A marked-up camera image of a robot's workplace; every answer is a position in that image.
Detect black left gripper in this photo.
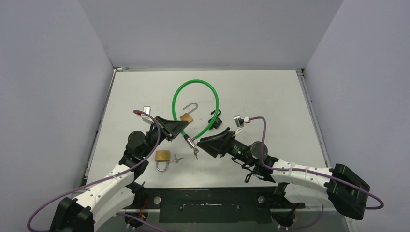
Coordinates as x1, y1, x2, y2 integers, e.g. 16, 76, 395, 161
141, 116, 189, 158

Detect long shackle brass padlock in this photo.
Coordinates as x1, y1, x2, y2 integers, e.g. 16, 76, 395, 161
179, 102, 198, 123

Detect black combination padlock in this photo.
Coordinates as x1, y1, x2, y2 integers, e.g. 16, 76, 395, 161
208, 109, 222, 130

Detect cable lock silver keys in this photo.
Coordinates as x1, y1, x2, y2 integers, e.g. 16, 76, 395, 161
193, 147, 199, 159

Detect green cable lock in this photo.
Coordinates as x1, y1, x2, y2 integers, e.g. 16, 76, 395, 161
172, 79, 220, 150

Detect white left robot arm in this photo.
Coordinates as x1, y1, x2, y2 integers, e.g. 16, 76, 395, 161
49, 116, 189, 232

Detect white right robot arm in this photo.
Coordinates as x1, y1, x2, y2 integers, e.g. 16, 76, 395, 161
197, 128, 370, 220

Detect small silver key bunch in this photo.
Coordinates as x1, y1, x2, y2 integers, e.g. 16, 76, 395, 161
170, 154, 183, 163

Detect short brass padlock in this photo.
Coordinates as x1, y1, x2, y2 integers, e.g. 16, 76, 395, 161
155, 150, 171, 172

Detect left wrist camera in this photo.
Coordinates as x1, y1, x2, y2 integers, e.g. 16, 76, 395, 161
137, 106, 153, 124

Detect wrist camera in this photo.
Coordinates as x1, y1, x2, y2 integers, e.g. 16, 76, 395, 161
234, 115, 245, 134
137, 106, 153, 124

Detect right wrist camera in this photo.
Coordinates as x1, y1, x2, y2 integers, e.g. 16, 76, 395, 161
234, 115, 245, 134

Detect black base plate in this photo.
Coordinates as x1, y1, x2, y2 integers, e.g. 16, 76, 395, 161
125, 186, 305, 224

